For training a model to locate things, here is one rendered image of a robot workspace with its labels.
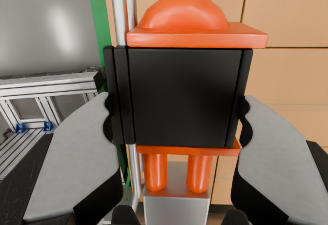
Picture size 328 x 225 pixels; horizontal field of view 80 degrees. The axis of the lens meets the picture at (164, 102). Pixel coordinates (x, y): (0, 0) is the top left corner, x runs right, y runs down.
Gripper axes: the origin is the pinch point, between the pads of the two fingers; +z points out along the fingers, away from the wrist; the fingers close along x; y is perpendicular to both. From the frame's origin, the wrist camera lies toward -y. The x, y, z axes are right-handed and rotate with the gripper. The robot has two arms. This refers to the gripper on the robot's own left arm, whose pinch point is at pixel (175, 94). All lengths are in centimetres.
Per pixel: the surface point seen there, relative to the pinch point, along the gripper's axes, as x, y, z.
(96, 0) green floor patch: -42, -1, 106
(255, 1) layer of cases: 23, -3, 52
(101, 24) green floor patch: -40, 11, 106
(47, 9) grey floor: -70, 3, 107
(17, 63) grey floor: -99, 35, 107
